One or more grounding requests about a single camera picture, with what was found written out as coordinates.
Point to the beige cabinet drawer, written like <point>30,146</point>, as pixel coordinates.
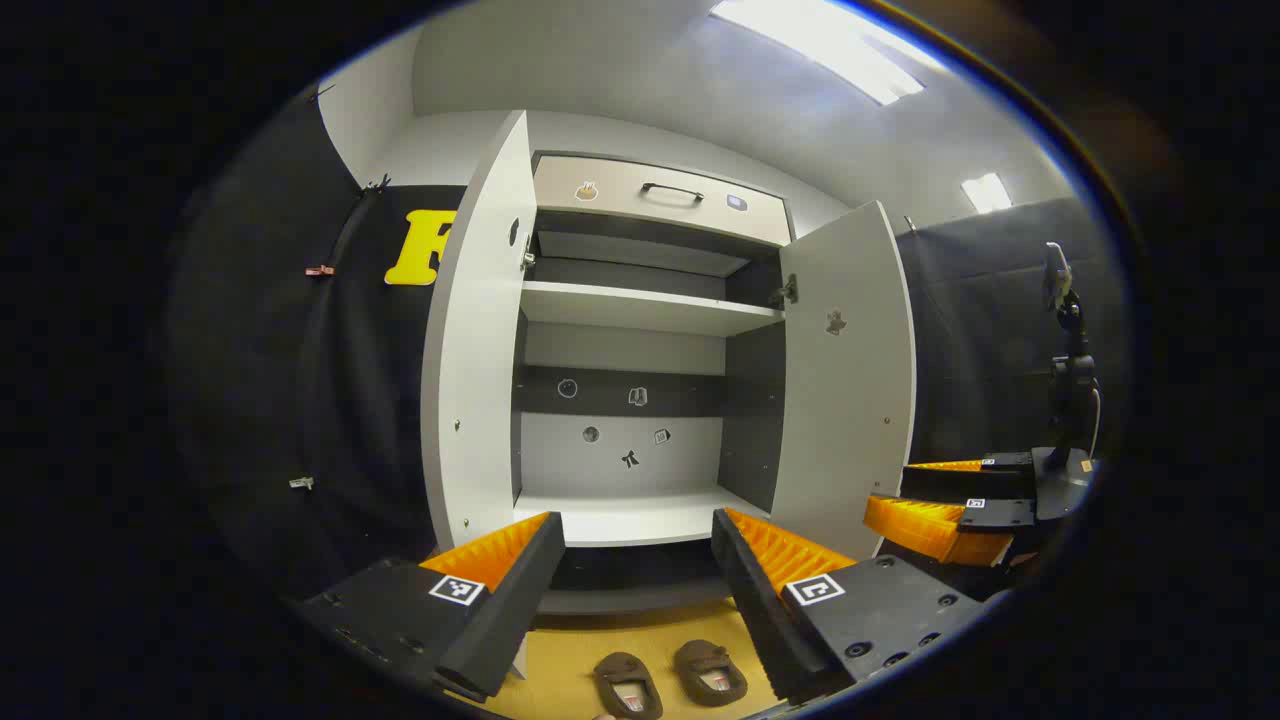
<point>620,205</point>

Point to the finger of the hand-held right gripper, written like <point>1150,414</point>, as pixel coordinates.
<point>925,528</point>
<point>965,485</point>

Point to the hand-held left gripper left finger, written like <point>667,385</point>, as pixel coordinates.
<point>500,620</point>

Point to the white cabinet door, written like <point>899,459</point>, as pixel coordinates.
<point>480,380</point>
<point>845,400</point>

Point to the white and grey shoe cabinet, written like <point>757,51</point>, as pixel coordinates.
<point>640,515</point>

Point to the small ceiling light panel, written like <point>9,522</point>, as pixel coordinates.
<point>987,192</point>

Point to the long ceiling light panel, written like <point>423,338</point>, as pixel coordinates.
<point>820,45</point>

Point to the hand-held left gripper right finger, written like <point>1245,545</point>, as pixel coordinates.
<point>765,620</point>

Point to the brown fuzzy shoe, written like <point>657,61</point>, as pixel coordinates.
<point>628,685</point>
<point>710,672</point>

